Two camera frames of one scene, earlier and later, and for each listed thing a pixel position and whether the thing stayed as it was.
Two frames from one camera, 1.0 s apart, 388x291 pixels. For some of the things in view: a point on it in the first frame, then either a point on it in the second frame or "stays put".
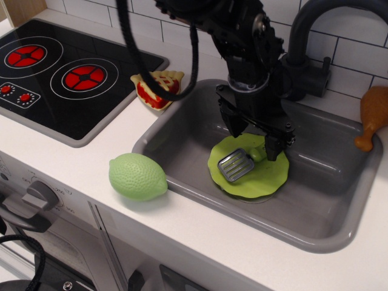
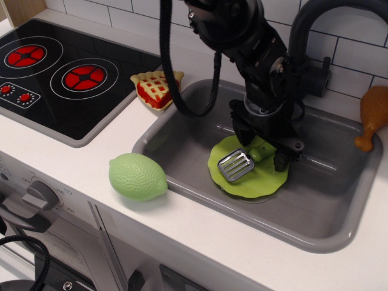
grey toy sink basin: x=328 y=202 stays put
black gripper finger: x=274 y=146 to x=281 y=160
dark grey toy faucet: x=297 y=77 stays put
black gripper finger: x=236 y=123 to x=244 y=133
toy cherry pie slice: x=168 y=82 stays put
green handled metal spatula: x=238 y=162 stays put
